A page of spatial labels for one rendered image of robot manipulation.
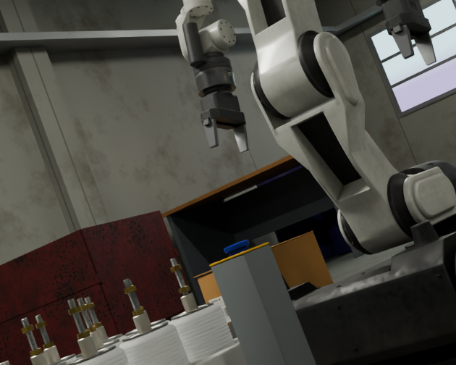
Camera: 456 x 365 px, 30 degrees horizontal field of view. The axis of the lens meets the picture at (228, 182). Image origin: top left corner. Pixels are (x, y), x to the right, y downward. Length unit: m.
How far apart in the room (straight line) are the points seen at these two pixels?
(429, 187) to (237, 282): 0.67
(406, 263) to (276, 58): 0.50
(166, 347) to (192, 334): 0.09
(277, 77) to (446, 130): 8.32
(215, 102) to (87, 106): 5.15
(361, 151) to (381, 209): 0.13
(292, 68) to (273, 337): 0.63
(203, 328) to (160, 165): 5.96
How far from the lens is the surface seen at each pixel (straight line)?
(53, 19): 7.21
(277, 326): 1.26
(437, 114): 10.01
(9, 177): 6.26
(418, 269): 1.50
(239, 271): 1.26
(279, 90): 1.71
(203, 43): 1.95
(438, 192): 1.85
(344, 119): 1.67
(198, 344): 1.40
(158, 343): 1.31
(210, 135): 1.86
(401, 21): 1.66
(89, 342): 1.26
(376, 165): 1.77
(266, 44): 1.75
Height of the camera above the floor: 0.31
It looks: 5 degrees up
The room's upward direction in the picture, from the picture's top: 21 degrees counter-clockwise
